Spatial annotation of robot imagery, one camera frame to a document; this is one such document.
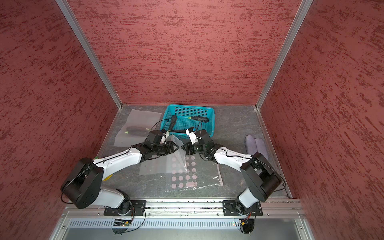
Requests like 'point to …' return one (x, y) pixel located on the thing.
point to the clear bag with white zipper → (208, 175)
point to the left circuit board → (120, 222)
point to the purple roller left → (250, 144)
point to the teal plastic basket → (183, 112)
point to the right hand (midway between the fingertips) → (182, 150)
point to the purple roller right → (261, 147)
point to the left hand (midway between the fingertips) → (176, 151)
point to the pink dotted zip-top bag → (184, 172)
